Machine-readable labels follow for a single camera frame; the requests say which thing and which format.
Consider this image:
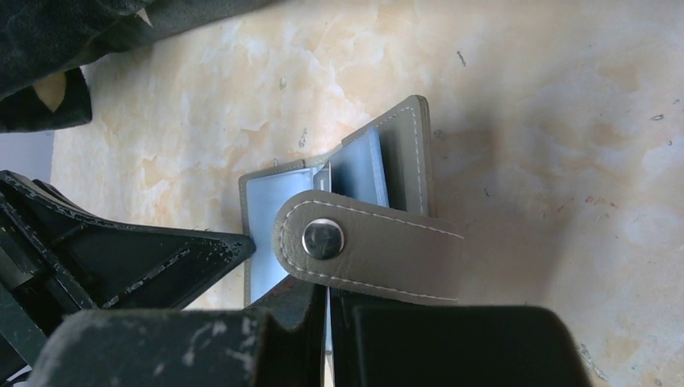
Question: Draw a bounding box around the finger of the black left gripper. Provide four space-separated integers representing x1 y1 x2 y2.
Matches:
1 170 256 380

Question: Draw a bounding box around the grey leather card holder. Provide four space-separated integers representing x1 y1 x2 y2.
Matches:
239 95 465 306

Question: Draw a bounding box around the black floral pillow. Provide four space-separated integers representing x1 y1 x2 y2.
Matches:
1 0 270 133

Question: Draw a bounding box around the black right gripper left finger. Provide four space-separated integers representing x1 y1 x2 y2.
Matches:
27 277 326 386

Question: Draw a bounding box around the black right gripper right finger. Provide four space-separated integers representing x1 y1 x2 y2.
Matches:
331 289 590 386

